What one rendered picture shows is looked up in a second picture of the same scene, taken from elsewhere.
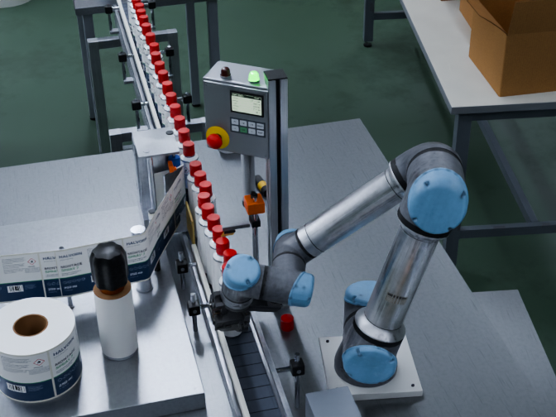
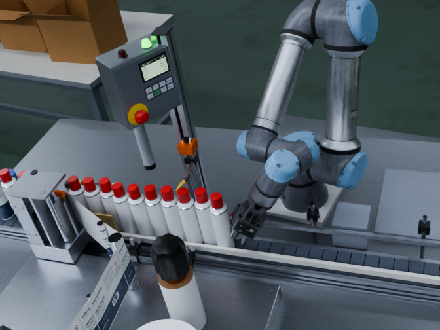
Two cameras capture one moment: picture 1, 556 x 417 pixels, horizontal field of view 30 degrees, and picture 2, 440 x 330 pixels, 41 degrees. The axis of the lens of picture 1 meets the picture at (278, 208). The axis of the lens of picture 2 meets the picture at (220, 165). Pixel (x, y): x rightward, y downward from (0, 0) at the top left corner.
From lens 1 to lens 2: 1.60 m
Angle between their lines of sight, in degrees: 40
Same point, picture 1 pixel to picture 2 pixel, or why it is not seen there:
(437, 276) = not seen: hidden behind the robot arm
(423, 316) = not seen: hidden behind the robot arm
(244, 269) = (287, 158)
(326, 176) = (100, 152)
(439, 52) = (33, 69)
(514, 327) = (314, 127)
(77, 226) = (10, 304)
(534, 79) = (112, 42)
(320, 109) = not seen: outside the picture
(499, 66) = (92, 46)
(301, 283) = (310, 144)
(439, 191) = (367, 8)
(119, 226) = (41, 276)
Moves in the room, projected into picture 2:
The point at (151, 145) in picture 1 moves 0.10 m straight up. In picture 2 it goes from (38, 186) to (25, 158)
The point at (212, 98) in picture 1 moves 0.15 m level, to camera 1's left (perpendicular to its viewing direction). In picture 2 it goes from (125, 82) to (84, 114)
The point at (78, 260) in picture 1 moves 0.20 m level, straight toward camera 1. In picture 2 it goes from (101, 295) to (174, 309)
